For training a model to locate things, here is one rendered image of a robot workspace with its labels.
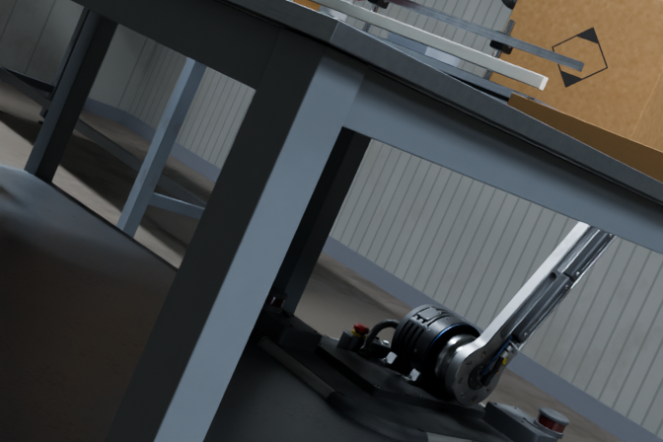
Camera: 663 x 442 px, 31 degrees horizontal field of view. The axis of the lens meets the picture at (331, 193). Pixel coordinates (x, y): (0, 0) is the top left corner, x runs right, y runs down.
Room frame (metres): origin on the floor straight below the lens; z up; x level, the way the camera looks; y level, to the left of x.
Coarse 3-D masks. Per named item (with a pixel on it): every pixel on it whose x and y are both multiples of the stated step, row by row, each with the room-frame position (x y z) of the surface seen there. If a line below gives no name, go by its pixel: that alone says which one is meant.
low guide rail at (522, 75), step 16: (320, 0) 2.15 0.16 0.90; (336, 0) 2.13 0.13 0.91; (352, 16) 2.10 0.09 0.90; (368, 16) 2.07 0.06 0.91; (384, 16) 2.05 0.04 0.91; (400, 32) 2.02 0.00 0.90; (416, 32) 2.00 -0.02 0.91; (448, 48) 1.95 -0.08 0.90; (464, 48) 1.93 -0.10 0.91; (480, 64) 1.90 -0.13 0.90; (496, 64) 1.88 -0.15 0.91; (512, 64) 1.87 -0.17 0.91; (528, 80) 1.84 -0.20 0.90; (544, 80) 1.83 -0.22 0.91
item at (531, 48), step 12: (396, 0) 2.15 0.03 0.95; (408, 0) 2.13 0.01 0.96; (420, 12) 2.10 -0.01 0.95; (432, 12) 2.09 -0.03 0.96; (456, 24) 2.05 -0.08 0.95; (468, 24) 2.03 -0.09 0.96; (492, 36) 2.00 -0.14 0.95; (504, 36) 1.98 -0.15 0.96; (528, 48) 1.95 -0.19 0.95; (540, 48) 1.93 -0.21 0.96; (552, 60) 1.91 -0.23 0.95; (564, 60) 1.90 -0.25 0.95; (576, 60) 1.89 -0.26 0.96
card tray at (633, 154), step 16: (512, 96) 1.74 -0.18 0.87; (528, 112) 1.72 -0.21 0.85; (544, 112) 1.70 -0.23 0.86; (560, 112) 1.69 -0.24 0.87; (560, 128) 1.68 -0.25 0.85; (576, 128) 1.66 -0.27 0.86; (592, 128) 1.65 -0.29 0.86; (592, 144) 1.64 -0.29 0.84; (608, 144) 1.63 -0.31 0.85; (624, 144) 1.61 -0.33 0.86; (640, 144) 1.60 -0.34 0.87; (624, 160) 1.61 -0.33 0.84; (640, 160) 1.59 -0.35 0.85; (656, 160) 1.58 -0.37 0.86; (656, 176) 1.57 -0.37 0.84
